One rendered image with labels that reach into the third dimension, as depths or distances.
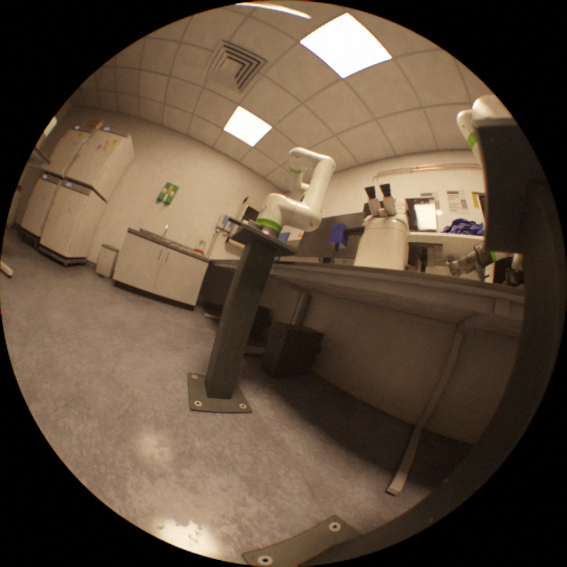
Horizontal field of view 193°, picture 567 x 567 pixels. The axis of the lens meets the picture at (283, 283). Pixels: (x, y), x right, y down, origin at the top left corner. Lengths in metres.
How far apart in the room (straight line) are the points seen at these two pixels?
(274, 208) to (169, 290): 1.80
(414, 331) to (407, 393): 0.45
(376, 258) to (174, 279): 2.12
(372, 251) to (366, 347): 0.92
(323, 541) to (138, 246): 2.57
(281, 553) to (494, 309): 0.77
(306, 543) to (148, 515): 0.38
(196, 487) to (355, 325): 1.41
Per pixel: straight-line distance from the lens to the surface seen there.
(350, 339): 1.46
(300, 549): 0.62
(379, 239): 0.64
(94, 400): 0.82
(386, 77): 2.16
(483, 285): 0.48
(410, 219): 1.49
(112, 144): 2.91
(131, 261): 2.32
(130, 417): 0.76
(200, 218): 2.94
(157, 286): 2.28
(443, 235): 1.25
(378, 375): 1.38
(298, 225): 0.79
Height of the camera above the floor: 0.59
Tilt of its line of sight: 4 degrees up
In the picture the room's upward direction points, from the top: 18 degrees clockwise
